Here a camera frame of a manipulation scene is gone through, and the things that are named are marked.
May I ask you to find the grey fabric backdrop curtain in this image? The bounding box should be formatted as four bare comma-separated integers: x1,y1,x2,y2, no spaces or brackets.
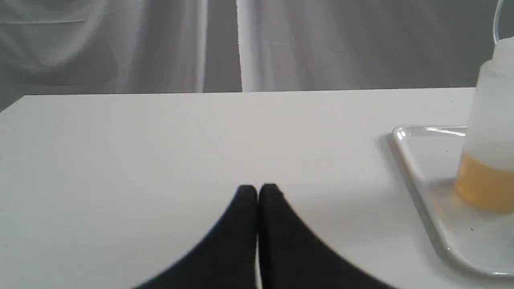
0,0,498,110

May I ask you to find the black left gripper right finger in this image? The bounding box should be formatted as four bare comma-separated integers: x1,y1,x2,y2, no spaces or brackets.
259,183,390,289

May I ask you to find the clear plastic squeeze bottle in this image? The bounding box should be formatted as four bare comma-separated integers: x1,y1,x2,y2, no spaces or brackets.
455,0,514,213

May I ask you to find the white rectangular plastic tray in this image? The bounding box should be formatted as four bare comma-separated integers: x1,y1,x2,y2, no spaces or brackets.
391,126,514,280

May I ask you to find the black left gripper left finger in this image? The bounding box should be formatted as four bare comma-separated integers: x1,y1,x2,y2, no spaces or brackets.
139,185,258,289

